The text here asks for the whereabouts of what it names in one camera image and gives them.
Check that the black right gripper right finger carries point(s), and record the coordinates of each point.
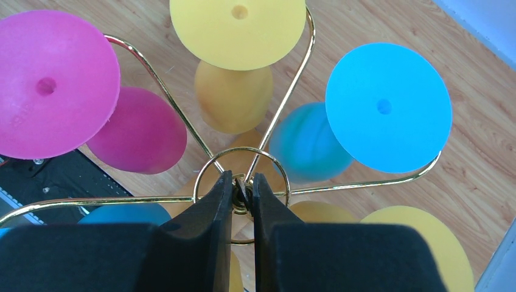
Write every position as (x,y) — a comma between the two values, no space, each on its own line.
(292,255)

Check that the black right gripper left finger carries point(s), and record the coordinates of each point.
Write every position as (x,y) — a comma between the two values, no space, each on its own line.
(191,252)

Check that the blue wine glass front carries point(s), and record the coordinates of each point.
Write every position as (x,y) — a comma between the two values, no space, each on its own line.
(125,213)

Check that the blue wine glass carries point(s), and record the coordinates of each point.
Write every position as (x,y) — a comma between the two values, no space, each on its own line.
(385,107)
(125,213)

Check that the blue wine glass rear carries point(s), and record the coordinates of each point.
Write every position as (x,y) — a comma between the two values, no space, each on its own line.
(385,107)

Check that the yellow wine glass rear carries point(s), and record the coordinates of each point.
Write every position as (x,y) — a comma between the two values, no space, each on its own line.
(236,43)

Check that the pink wine glass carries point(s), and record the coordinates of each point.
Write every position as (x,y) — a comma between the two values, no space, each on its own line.
(60,89)

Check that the gold wire wine glass rack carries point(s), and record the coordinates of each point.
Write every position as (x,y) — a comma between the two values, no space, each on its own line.
(246,200)

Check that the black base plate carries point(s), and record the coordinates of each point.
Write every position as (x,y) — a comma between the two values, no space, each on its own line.
(72,175)

